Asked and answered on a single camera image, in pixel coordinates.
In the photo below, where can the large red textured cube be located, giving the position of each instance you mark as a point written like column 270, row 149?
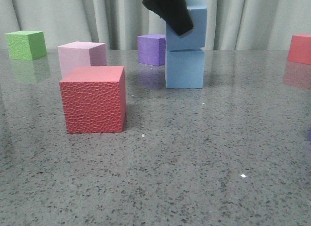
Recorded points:
column 94, row 99

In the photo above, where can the grey-green curtain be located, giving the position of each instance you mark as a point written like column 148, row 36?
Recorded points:
column 231, row 24

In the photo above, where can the pink foam cube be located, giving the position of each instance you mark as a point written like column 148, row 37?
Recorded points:
column 79, row 53

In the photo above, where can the purple foam cube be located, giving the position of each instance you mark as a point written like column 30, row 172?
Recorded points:
column 151, row 49

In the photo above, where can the light blue foam cube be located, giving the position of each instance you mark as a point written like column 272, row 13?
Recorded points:
column 185, row 68

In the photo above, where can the green foam cube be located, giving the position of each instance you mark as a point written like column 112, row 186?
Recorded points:
column 26, row 45

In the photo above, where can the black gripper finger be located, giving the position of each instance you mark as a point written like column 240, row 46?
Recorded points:
column 174, row 12

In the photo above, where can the purple cube at edge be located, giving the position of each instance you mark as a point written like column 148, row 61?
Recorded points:
column 309, row 134

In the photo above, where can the red cube at right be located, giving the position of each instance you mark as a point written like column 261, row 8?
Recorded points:
column 300, row 49

